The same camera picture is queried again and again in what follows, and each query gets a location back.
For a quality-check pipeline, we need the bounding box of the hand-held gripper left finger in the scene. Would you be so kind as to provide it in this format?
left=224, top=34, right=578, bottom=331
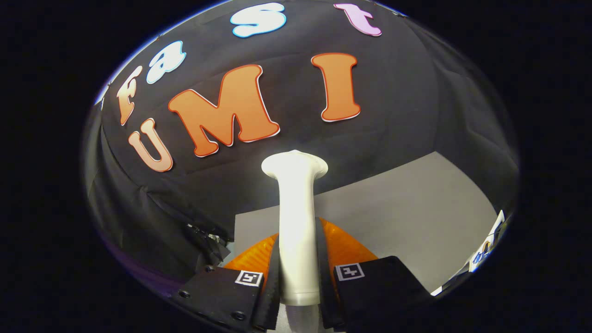
left=169, top=234, right=281, bottom=333

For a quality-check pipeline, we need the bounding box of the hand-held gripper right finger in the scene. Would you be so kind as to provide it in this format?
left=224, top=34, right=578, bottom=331
left=315, top=217, right=435, bottom=333

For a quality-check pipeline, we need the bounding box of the white garment steamer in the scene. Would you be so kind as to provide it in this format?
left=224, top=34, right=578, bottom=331
left=261, top=149, right=329, bottom=307

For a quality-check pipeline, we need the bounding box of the white cabinet with dark top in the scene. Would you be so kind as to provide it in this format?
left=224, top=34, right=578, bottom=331
left=230, top=151, right=500, bottom=293

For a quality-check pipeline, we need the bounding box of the white tray of small items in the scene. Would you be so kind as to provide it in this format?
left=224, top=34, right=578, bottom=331
left=469, top=210, right=507, bottom=273

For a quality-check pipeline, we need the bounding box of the grey steamer hose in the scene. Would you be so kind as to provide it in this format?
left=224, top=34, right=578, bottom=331
left=287, top=303, right=321, bottom=333

